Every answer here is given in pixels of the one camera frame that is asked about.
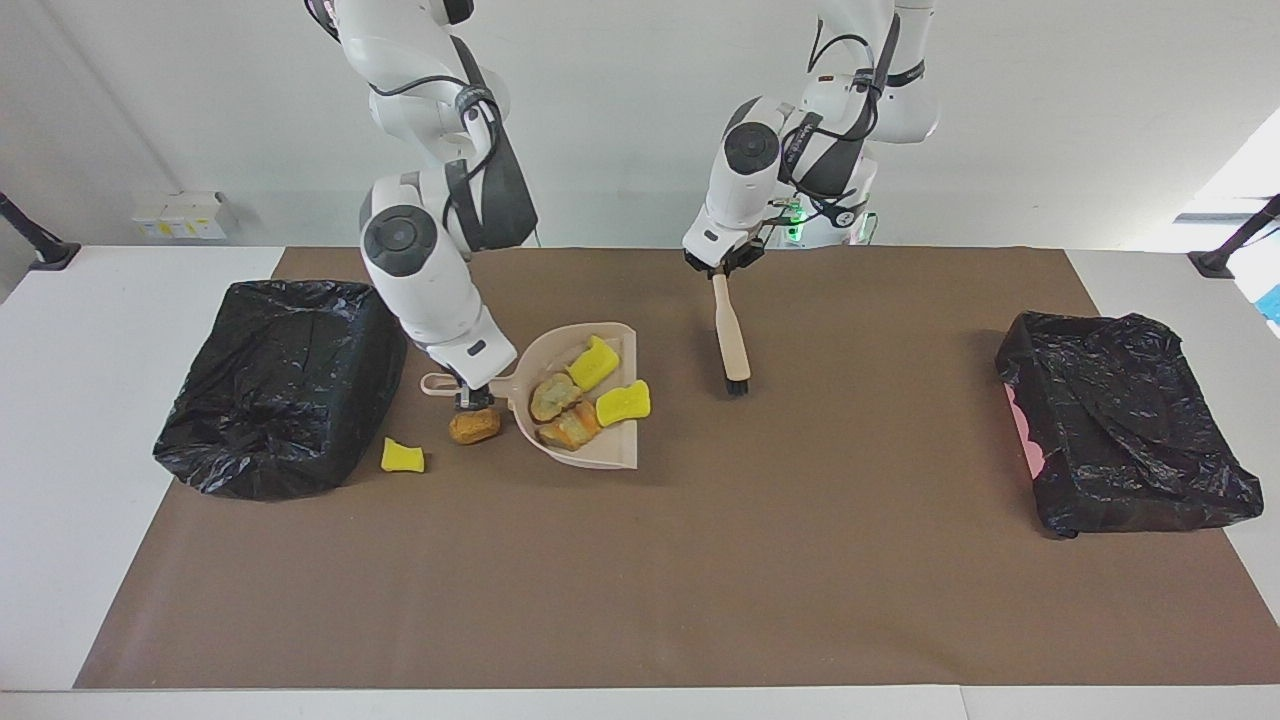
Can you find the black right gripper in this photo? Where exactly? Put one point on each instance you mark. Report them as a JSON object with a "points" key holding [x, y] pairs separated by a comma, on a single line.
{"points": [[475, 385]]}

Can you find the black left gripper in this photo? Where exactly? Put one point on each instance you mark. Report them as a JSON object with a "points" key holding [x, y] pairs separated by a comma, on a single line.
{"points": [[722, 256]]}

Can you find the brown bread roll toy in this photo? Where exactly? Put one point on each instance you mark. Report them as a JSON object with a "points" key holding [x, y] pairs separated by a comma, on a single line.
{"points": [[474, 427]]}

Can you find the beige hand brush black bristles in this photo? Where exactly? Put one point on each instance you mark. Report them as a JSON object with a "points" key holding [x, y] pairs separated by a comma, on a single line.
{"points": [[730, 335]]}

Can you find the pale dumpling toy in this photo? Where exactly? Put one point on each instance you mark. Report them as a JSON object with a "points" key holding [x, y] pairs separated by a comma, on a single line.
{"points": [[553, 396]]}

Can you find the yellow sponge wedge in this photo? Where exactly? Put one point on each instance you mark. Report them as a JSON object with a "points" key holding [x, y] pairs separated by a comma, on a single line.
{"points": [[402, 456]]}

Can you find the orange striped croissant toy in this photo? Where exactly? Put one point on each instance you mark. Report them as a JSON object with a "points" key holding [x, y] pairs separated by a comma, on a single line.
{"points": [[570, 428]]}

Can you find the beige plastic dustpan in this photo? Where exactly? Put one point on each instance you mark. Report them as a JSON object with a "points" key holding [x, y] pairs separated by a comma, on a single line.
{"points": [[560, 345]]}

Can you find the yellow sponge piece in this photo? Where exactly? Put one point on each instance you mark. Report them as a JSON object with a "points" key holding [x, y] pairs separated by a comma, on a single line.
{"points": [[594, 363], [623, 403]]}

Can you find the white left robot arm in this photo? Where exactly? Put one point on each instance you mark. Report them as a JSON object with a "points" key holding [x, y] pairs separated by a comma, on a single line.
{"points": [[750, 170]]}

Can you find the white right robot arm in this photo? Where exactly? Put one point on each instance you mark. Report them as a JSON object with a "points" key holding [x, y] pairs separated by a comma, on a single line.
{"points": [[420, 280]]}

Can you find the black plastic trash bag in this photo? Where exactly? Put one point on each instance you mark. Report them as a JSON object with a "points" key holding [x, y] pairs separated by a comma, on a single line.
{"points": [[285, 385]]}

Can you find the pink bin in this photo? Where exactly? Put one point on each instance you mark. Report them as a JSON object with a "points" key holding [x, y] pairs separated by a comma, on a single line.
{"points": [[1028, 435]]}

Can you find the right black bagged bin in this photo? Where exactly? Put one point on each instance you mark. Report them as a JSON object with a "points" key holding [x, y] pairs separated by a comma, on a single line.
{"points": [[1120, 430]]}

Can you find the brown paper table mat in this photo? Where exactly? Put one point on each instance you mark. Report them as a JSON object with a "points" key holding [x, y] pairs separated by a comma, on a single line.
{"points": [[600, 580]]}

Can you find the black clamp stand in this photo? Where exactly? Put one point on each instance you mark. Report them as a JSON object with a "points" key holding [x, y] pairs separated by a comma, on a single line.
{"points": [[40, 245], [1215, 262]]}

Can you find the blue object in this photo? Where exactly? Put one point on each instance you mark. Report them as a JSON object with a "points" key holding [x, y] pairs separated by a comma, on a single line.
{"points": [[1272, 303]]}

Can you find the white wall power boxes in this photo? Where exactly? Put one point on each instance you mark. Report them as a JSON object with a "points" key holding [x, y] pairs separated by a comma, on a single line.
{"points": [[180, 213]]}

